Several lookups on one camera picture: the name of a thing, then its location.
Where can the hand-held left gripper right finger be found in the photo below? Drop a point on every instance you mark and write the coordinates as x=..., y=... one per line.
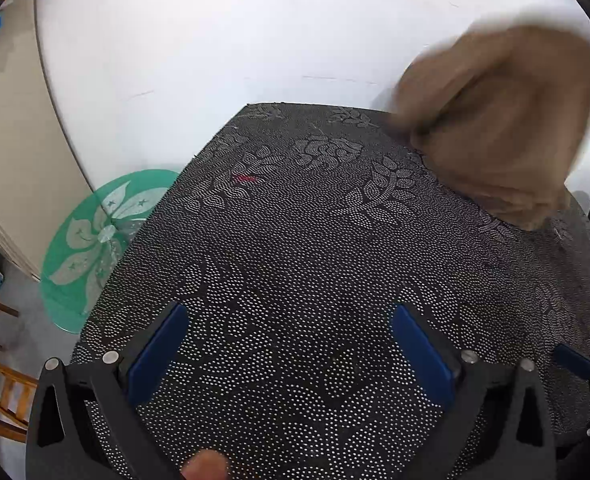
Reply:
x=420, y=355

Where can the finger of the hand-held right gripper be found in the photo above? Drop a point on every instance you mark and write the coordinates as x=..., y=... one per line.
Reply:
x=575, y=361

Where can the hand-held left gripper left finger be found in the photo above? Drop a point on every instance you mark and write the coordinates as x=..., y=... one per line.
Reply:
x=157, y=355

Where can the brown fleece garment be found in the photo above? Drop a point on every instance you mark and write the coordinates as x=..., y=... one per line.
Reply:
x=500, y=110

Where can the person's left hand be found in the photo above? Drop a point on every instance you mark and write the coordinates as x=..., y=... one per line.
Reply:
x=205, y=466

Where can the wooden chair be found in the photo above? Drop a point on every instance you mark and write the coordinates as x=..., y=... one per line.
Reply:
x=5, y=375

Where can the black dotted floral tablecloth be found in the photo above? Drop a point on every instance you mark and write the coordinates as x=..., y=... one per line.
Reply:
x=300, y=235

